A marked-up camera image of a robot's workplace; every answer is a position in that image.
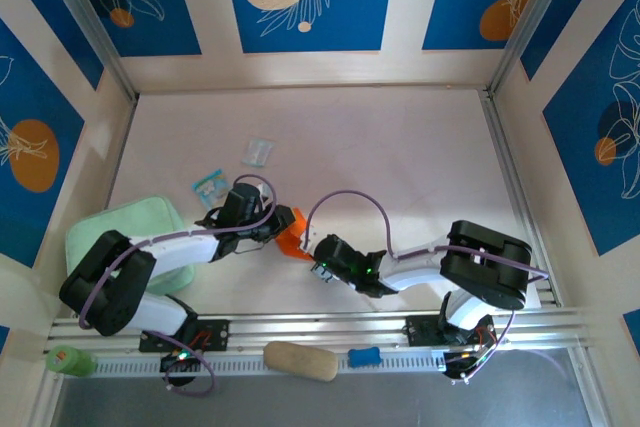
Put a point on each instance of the green bottle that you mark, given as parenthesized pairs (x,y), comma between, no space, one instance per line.
(70,361)

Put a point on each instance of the blue and white snack packet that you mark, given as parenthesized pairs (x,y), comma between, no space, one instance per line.
(210,187)

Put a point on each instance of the mint green zip pouch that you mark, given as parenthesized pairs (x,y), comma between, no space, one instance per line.
(145,219)

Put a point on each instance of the aluminium frame post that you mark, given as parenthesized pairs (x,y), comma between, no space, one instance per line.
(535,7)
(85,12)

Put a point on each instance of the tan oval sponge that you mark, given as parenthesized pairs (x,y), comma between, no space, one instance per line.
(300,361)

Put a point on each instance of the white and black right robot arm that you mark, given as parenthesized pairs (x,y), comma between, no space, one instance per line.
(415,269)

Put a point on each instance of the clear plastic packet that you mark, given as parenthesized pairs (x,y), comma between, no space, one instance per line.
(259,152)

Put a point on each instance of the aluminium mounting rail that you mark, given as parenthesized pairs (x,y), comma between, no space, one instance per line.
(310,328)

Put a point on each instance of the orange paper sheet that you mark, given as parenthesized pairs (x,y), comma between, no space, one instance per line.
(292,246)

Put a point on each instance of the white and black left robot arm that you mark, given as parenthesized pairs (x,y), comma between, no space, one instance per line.
(185,252)

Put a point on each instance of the blue bone-shaped sponge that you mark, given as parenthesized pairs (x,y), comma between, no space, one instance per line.
(364,357)

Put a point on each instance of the aluminium table side rail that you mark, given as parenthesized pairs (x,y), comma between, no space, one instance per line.
(502,147)

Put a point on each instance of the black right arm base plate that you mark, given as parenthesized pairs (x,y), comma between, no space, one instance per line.
(420,329)

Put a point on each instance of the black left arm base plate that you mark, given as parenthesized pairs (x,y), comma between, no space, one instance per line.
(220,334)

